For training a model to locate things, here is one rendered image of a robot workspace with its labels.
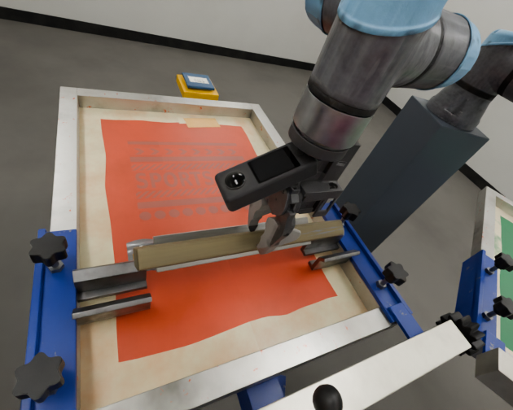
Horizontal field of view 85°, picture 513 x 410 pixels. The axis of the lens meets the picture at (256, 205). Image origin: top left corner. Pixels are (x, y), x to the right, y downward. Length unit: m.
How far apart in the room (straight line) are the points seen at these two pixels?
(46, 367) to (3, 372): 1.17
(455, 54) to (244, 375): 0.46
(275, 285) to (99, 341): 0.31
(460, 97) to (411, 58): 0.69
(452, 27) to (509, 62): 0.62
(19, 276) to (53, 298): 1.24
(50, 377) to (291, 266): 0.43
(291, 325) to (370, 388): 0.16
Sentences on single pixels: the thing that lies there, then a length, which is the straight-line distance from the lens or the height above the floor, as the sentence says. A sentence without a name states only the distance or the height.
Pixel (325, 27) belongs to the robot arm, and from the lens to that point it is 0.45.
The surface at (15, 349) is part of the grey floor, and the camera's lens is 1.59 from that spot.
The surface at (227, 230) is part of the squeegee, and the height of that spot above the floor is 1.05.
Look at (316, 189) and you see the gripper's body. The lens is 0.36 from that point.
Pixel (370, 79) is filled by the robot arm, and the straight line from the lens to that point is 0.28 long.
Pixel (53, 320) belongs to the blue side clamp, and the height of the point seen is 1.00.
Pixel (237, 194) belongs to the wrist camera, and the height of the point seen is 1.23.
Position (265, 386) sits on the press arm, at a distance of 0.55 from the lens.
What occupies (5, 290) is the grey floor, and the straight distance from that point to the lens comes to 1.72.
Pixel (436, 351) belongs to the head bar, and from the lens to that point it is 0.60.
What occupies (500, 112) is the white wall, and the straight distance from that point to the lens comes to 4.36.
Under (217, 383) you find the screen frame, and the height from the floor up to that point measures 0.99.
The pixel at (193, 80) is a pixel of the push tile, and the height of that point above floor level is 0.97.
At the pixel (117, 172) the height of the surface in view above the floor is 0.96.
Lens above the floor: 1.44
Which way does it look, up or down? 44 degrees down
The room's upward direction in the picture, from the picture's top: 24 degrees clockwise
